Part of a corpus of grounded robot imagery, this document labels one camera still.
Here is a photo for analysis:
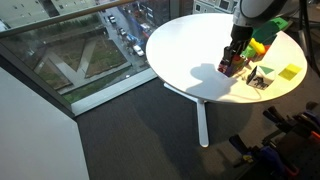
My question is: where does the small green cube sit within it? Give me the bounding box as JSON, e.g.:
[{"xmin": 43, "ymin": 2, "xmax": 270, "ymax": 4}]
[{"xmin": 240, "ymin": 44, "xmax": 257, "ymax": 60}]

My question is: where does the orange red block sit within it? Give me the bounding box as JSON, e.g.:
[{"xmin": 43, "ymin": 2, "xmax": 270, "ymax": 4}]
[{"xmin": 252, "ymin": 44, "xmax": 271, "ymax": 63}]

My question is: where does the yellow toy banana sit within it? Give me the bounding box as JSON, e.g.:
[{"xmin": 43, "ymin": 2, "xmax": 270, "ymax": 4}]
[{"xmin": 249, "ymin": 37, "xmax": 267, "ymax": 56}]

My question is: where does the wooden handrail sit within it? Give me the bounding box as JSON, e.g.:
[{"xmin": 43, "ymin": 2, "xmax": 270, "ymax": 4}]
[{"xmin": 0, "ymin": 0, "xmax": 138, "ymax": 39}]

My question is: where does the black clamp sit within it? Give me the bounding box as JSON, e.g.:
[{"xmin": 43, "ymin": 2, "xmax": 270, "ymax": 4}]
[{"xmin": 262, "ymin": 101, "xmax": 320, "ymax": 141}]

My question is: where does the blue and orange clamp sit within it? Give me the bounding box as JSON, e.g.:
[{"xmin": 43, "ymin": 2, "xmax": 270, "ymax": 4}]
[{"xmin": 229, "ymin": 134, "xmax": 300, "ymax": 179}]

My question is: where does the yellow green flat block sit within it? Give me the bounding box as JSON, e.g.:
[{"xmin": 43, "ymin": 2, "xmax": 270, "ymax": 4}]
[{"xmin": 278, "ymin": 63, "xmax": 303, "ymax": 82}]

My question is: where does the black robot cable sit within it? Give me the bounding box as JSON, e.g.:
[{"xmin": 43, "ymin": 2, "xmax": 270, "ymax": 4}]
[{"xmin": 297, "ymin": 0, "xmax": 320, "ymax": 69}]

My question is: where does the teal cube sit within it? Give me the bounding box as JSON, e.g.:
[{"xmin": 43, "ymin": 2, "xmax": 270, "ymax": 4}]
[{"xmin": 263, "ymin": 33, "xmax": 278, "ymax": 47}]

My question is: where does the white block with green triangle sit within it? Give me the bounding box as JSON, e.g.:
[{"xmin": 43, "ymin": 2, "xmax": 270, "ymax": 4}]
[{"xmin": 246, "ymin": 65, "xmax": 276, "ymax": 91}]

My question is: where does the black perforated board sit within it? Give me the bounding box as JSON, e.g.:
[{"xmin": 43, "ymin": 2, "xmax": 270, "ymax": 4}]
[{"xmin": 288, "ymin": 132, "xmax": 320, "ymax": 180}]

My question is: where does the white window sill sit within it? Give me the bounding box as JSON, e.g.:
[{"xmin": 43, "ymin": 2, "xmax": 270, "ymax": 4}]
[{"xmin": 70, "ymin": 68, "xmax": 158, "ymax": 117}]

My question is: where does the white table base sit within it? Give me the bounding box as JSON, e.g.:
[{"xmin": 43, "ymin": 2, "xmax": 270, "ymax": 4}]
[{"xmin": 163, "ymin": 82, "xmax": 210, "ymax": 149}]

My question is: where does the dark window frame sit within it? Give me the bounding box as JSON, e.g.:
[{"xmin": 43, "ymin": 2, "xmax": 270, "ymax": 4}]
[{"xmin": 0, "ymin": 42, "xmax": 76, "ymax": 120}]

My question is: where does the multicolor picture block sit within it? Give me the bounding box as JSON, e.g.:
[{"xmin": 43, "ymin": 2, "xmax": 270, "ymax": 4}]
[{"xmin": 217, "ymin": 54, "xmax": 250, "ymax": 78}]

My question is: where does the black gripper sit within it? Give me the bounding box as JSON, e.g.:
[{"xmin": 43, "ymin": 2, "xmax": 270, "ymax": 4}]
[{"xmin": 220, "ymin": 24, "xmax": 255, "ymax": 69}]

